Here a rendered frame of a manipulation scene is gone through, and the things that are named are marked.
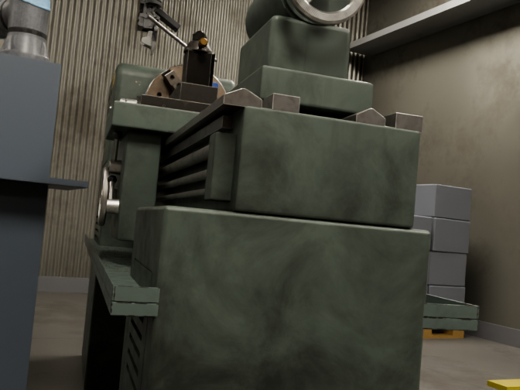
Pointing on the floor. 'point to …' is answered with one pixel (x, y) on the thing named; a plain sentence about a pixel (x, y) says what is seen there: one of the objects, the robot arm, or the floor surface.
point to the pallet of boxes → (445, 242)
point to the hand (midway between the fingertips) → (153, 52)
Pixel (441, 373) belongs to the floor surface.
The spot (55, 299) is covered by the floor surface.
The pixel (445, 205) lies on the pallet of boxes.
